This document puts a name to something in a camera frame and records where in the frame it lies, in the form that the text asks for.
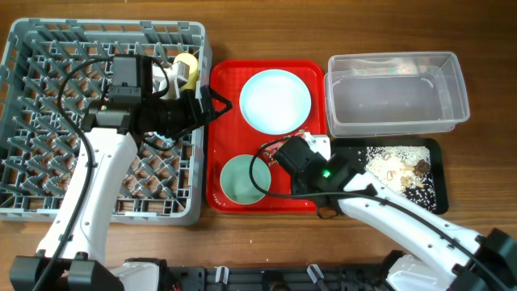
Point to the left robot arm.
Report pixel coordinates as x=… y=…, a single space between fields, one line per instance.
x=71 y=255

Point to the red candy wrapper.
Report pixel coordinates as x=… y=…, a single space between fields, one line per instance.
x=268 y=154

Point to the rice and food scraps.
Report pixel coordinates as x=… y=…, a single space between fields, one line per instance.
x=406 y=170

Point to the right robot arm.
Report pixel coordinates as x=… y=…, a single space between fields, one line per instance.
x=438 y=255

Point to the light blue plate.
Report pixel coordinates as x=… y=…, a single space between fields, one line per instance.
x=275 y=102

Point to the clear plastic bin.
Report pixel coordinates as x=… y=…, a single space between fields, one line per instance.
x=391 y=94

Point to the green bowl with food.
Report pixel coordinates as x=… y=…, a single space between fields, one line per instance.
x=236 y=183

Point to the red plastic tray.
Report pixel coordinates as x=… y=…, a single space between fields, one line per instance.
x=230 y=135

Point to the grey dishwasher rack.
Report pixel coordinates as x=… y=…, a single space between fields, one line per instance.
x=48 y=76

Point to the black plastic tray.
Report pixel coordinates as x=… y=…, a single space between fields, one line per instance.
x=354 y=151

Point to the yellow plastic cup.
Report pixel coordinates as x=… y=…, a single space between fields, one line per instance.
x=193 y=63

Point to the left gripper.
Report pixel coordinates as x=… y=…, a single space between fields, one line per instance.
x=191 y=117

